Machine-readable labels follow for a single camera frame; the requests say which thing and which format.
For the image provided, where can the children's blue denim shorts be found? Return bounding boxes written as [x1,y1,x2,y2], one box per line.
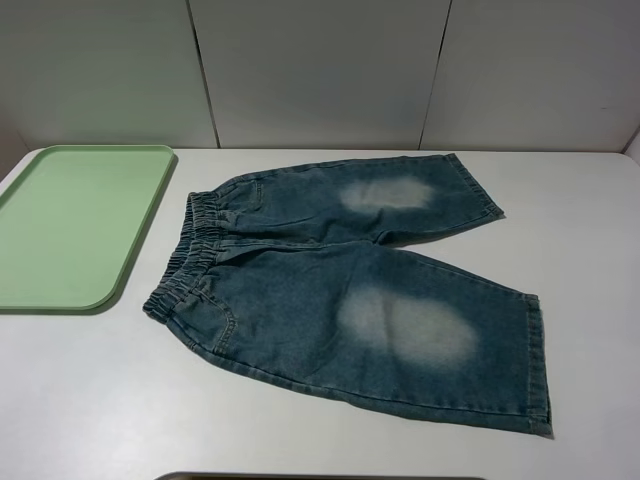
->
[143,154,553,437]

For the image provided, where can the light green plastic tray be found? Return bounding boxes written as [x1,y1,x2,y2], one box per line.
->
[1,145,175,312]

